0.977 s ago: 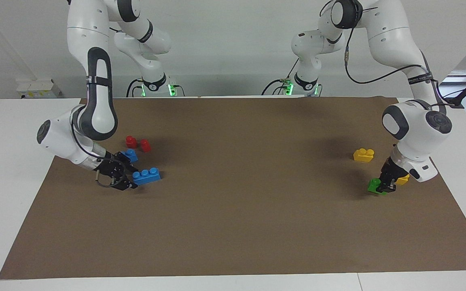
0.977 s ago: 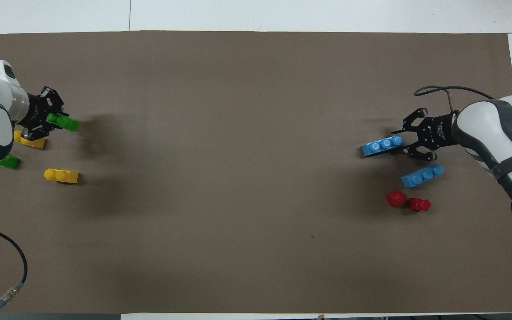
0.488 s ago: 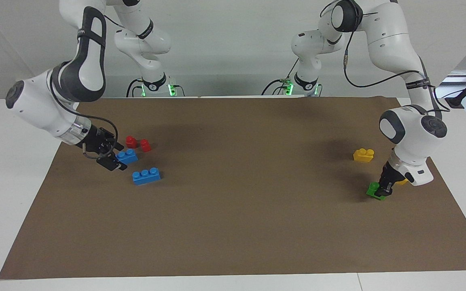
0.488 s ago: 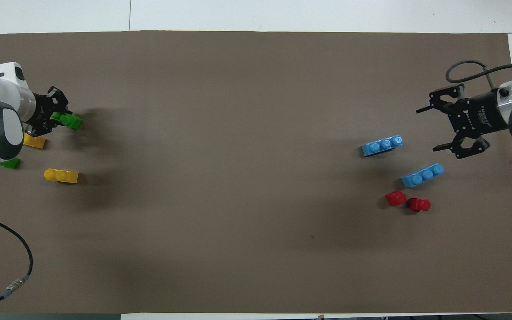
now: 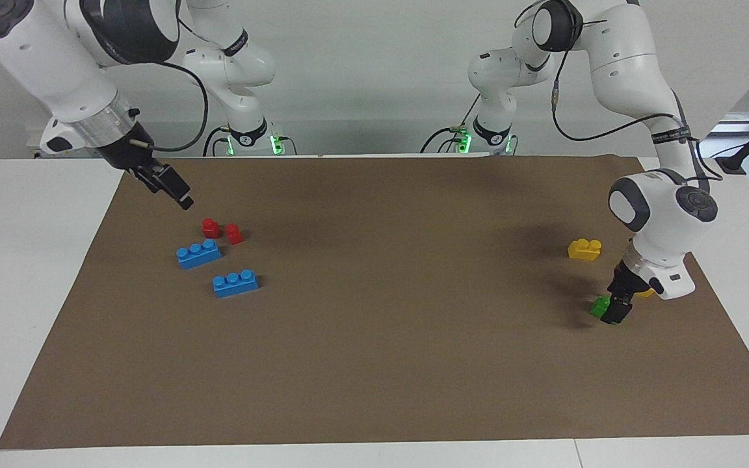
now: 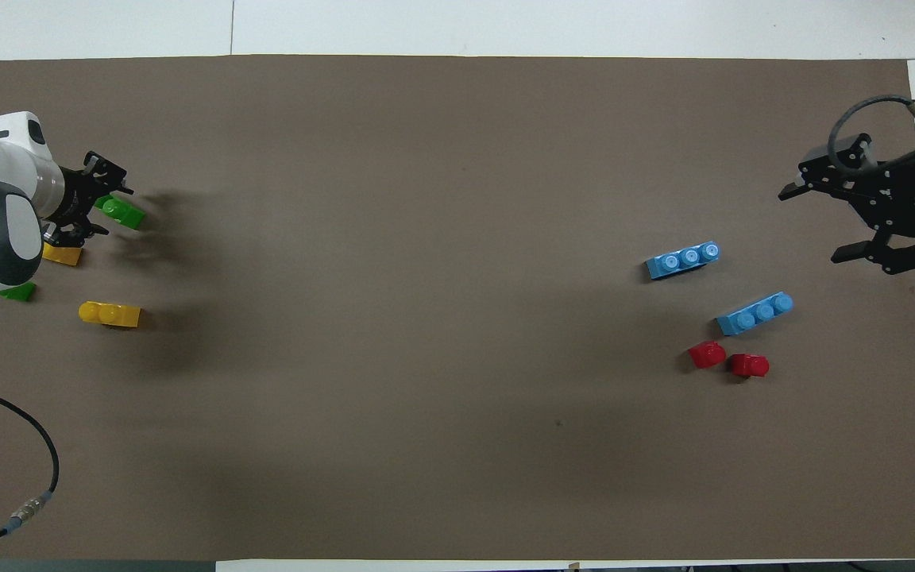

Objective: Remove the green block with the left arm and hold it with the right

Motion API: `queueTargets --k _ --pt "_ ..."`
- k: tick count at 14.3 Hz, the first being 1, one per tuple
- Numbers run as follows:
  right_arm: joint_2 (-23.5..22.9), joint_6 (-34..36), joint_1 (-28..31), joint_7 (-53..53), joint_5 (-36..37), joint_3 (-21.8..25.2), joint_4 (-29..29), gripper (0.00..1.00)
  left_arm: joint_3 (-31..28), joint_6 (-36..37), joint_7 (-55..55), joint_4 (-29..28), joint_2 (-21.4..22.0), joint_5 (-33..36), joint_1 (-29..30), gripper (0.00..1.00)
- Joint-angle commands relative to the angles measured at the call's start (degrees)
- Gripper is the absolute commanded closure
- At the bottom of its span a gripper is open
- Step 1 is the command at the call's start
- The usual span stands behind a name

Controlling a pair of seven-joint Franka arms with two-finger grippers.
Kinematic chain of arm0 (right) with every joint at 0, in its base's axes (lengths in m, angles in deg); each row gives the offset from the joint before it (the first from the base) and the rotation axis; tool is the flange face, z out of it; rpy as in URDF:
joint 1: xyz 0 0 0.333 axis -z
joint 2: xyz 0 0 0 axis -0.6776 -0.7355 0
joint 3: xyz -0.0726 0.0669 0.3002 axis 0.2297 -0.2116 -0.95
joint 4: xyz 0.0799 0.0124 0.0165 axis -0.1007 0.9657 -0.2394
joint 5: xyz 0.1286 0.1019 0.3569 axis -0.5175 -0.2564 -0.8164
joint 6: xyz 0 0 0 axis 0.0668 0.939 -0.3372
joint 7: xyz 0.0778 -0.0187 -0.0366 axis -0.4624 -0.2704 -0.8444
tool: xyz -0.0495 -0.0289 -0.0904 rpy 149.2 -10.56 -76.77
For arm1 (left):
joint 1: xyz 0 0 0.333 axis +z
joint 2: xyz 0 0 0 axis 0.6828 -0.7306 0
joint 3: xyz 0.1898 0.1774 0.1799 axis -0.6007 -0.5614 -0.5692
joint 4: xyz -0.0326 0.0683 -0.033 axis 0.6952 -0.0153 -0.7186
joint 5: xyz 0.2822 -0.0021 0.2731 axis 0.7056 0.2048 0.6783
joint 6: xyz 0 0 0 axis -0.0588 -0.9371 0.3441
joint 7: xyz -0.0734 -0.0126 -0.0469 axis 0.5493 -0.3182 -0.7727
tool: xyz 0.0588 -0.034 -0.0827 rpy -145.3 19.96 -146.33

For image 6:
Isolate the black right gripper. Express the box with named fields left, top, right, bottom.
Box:
left=779, top=127, right=915, bottom=276

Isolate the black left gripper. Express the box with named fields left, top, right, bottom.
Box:
left=43, top=151, right=135, bottom=245

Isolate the blue three-stud toy block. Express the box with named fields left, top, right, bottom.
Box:
left=646, top=242, right=722, bottom=280
left=716, top=292, right=794, bottom=337

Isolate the red single-stud toy block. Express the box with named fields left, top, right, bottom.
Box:
left=728, top=354, right=770, bottom=379
left=688, top=341, right=727, bottom=370

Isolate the brown paper table mat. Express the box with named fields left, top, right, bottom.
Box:
left=0, top=54, right=915, bottom=561

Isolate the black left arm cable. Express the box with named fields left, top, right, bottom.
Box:
left=0, top=377, right=60, bottom=557

